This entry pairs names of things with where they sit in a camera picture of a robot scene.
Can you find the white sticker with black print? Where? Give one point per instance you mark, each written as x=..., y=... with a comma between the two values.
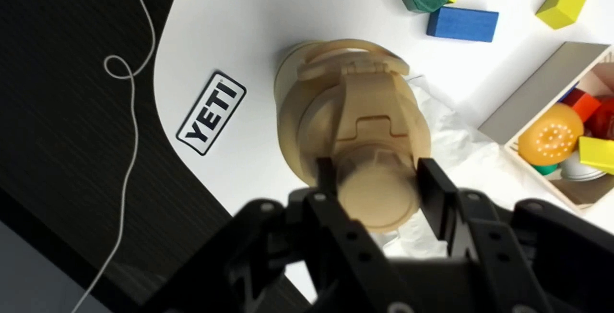
x=211, y=113

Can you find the orange wooden block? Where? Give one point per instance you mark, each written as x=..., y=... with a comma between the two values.
x=584, y=104

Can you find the orange toy bun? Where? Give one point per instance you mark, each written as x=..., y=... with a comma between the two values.
x=549, y=135

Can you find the green toy piece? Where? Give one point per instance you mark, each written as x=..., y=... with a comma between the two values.
x=544, y=169

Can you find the wooden toy box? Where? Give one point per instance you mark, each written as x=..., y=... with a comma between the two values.
x=532, y=92

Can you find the red round toy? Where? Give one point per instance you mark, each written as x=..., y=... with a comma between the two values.
x=603, y=121

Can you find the tan round bottle cap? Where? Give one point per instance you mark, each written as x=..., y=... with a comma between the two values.
x=376, y=193

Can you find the blue rectangular wooden block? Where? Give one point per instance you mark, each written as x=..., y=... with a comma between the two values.
x=463, y=24

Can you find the crumpled white paper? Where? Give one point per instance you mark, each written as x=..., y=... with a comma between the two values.
x=455, y=135

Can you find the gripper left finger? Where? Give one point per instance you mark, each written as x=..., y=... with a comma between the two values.
x=331, y=236

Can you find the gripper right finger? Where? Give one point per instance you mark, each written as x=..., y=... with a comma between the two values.
x=494, y=246

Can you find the white toy cup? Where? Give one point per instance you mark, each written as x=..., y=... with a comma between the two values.
x=578, y=171

